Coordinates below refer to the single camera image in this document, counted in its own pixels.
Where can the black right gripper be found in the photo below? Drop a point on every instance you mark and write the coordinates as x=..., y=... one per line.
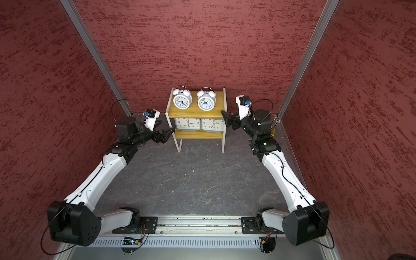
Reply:
x=229, y=119

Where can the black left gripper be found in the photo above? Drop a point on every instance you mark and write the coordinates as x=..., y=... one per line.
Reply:
x=164, y=138

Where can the grey square alarm clock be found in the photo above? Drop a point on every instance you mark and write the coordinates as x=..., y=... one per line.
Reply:
x=213, y=125
x=187, y=124

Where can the white twin bell alarm clock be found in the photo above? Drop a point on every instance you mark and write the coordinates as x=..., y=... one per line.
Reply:
x=182, y=97

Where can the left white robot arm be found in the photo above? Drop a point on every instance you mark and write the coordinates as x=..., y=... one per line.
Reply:
x=72, y=220

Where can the bundle of pencils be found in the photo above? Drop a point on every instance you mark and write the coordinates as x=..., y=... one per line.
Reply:
x=276, y=121

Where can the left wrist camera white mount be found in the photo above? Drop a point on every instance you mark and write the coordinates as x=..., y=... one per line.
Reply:
x=151, y=117

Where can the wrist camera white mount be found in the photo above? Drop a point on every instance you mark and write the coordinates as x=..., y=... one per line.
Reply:
x=151, y=117
x=244, y=106

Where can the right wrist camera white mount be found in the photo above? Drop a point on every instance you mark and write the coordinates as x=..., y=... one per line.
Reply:
x=244, y=106

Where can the wooden white frame shelf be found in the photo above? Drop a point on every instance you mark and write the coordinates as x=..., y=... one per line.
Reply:
x=194, y=111

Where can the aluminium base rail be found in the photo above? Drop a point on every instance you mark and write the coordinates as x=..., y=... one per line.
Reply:
x=196, y=226

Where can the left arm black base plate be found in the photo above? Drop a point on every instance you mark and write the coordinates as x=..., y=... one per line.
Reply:
x=141, y=226

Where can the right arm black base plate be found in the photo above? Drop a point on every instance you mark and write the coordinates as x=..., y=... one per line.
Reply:
x=252, y=226

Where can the perforated grey cable tray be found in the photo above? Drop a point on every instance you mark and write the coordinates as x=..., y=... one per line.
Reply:
x=178, y=242

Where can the left aluminium corner post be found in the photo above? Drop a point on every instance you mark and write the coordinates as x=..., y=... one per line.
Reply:
x=80, y=26

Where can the aluminium corner post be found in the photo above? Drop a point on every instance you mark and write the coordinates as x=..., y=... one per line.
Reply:
x=80, y=26
x=314, y=41

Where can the right aluminium corner post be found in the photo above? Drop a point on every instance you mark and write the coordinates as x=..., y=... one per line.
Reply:
x=314, y=41

